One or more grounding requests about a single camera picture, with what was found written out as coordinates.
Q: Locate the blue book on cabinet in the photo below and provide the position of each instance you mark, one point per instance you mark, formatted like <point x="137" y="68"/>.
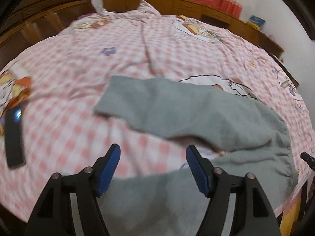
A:
<point x="256" y="22"/>

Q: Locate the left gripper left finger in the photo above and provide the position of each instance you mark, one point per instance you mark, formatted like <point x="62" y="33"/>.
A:
<point x="52" y="213"/>

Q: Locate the black smartphone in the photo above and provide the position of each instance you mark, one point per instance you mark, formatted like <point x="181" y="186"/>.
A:
<point x="14" y="148"/>

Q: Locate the pink checkered bed sheet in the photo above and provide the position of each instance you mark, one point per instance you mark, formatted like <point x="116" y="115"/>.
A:
<point x="67" y="74"/>

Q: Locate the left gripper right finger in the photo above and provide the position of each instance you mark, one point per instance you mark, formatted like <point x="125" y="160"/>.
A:
<point x="253" y="214"/>

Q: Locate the grey-green pants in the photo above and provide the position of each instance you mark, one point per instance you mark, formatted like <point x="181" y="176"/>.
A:
<point x="238" y="134"/>

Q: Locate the long wooden low cabinet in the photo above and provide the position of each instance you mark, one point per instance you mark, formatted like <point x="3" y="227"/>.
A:
<point x="194" y="10"/>

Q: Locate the dark wooden headboard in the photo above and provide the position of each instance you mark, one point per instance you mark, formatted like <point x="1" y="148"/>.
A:
<point x="35" y="20"/>

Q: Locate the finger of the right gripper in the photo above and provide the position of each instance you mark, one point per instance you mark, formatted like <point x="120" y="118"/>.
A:
<point x="309" y="160"/>

